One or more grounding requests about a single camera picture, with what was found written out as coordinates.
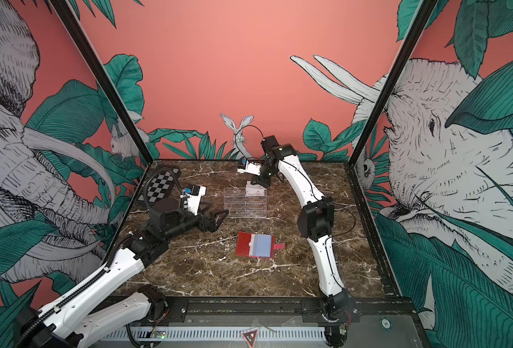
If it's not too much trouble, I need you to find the clear acrylic card display rack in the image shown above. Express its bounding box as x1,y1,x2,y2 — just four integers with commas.
223,188,268,218

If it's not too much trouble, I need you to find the red leather card holder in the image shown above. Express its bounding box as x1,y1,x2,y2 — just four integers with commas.
236,232,285,259

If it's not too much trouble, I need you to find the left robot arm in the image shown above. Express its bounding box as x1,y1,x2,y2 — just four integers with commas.
14,185,229,347

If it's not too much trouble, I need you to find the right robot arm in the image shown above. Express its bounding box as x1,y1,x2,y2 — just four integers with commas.
253,136,349,322

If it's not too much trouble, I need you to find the folded black chess board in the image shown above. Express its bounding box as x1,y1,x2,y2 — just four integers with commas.
136,167,181,207

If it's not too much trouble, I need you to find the red warning triangle sticker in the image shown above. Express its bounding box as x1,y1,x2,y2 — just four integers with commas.
241,329,259,348

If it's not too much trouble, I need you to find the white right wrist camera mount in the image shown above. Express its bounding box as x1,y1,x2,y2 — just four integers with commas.
237,157,262,175

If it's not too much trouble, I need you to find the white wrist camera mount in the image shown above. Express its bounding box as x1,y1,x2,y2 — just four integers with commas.
237,157,262,175
180,185,207,215

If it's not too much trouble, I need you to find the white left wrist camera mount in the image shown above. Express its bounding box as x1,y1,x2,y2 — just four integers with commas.
180,185,207,215

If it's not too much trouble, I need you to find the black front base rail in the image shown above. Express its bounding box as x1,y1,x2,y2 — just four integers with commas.
108,295,418,325

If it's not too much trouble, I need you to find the black corner frame post right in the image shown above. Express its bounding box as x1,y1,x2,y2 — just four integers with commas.
349,0,437,167

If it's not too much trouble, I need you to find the black corner frame post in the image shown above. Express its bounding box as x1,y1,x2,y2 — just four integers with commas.
50,1,153,166
349,0,437,167

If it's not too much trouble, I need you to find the black corner frame post left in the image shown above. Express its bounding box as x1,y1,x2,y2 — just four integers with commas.
50,1,153,166

